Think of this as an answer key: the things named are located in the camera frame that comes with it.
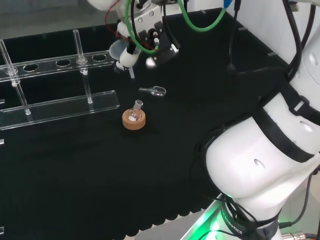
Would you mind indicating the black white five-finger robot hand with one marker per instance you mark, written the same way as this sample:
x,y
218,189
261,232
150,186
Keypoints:
x,y
162,42

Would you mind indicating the translucent plastic funnel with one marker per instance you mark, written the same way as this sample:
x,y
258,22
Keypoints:
x,y
115,51

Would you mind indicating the glass weighing funnel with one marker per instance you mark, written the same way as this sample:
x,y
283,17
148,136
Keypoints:
x,y
156,91

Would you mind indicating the clear acrylic funnel stand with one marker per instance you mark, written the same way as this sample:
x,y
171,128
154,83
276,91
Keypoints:
x,y
62,107

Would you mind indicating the clear cloth clip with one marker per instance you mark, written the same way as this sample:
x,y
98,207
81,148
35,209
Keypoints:
x,y
1,141
1,101
242,29
1,230
203,11
272,54

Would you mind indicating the small glass round-bottom flask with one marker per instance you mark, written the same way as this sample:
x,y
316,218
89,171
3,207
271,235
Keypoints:
x,y
135,112

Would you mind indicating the black bench cloth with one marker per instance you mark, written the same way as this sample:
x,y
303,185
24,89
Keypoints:
x,y
100,175

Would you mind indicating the pale base board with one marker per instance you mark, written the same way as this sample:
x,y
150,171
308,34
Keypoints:
x,y
175,225

